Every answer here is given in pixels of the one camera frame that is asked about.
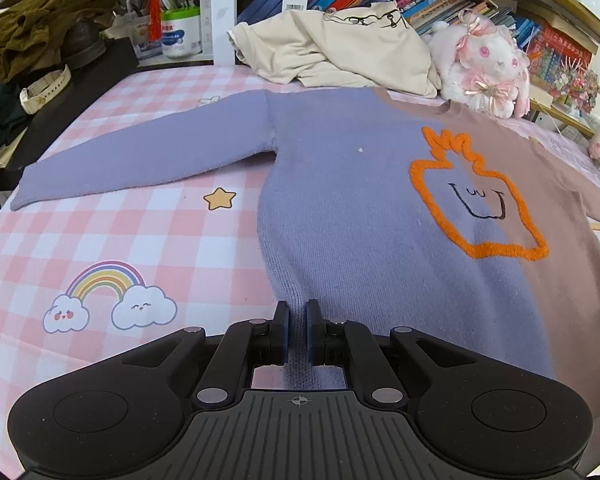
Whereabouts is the purple and mauve knit sweater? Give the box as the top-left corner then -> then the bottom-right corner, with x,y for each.
12,88 -> 600,414

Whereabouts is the cream sweatshirt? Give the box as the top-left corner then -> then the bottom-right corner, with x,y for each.
228,2 -> 441,98

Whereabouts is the white pink plush bunny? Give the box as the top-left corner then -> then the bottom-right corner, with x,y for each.
425,11 -> 530,119

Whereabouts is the white plastic jar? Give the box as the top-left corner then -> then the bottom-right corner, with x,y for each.
161,6 -> 202,58

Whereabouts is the red hanging tassel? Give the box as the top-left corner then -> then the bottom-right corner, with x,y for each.
147,0 -> 162,41

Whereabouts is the red book box set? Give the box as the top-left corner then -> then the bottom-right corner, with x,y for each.
526,25 -> 593,91

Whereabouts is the olive green garment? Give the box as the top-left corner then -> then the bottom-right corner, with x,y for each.
0,0 -> 117,82

